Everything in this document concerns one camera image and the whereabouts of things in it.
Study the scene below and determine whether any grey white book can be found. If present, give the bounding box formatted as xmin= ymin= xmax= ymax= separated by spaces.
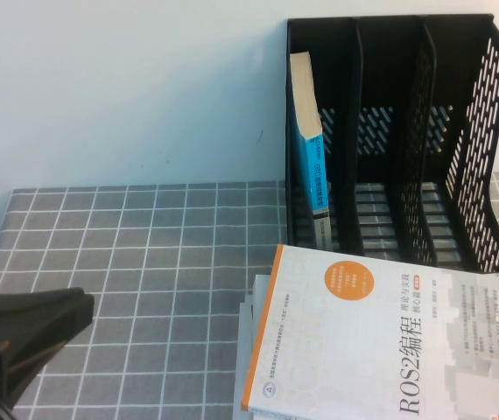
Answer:
xmin=233 ymin=300 xmax=277 ymax=420
xmin=243 ymin=273 xmax=273 ymax=317

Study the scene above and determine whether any white orange ROS2 book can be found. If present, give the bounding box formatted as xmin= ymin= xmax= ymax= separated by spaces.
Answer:
xmin=240 ymin=243 xmax=499 ymax=420

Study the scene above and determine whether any blue grey paperback book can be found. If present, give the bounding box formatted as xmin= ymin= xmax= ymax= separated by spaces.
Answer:
xmin=289 ymin=50 xmax=334 ymax=252

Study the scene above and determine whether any black perforated book stand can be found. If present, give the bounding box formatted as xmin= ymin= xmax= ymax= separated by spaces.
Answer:
xmin=285 ymin=12 xmax=499 ymax=279

